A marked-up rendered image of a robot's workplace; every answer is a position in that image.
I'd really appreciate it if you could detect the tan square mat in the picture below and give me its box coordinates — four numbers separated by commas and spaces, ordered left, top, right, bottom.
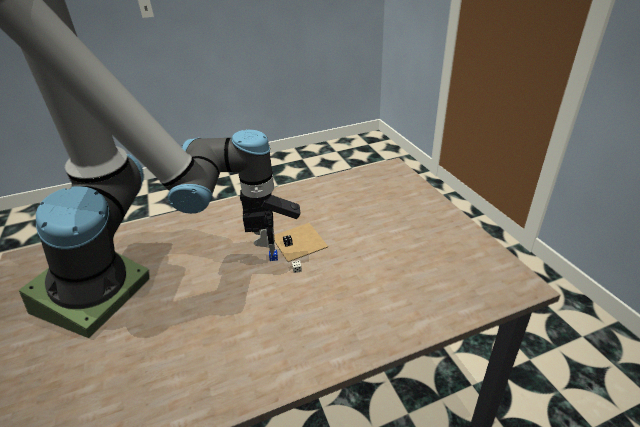
274, 223, 328, 262

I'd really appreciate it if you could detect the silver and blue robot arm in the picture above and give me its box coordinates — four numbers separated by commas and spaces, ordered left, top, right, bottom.
0, 0, 274, 309

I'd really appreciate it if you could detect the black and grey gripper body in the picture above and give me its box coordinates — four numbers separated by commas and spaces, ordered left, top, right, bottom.
240, 190, 273, 232

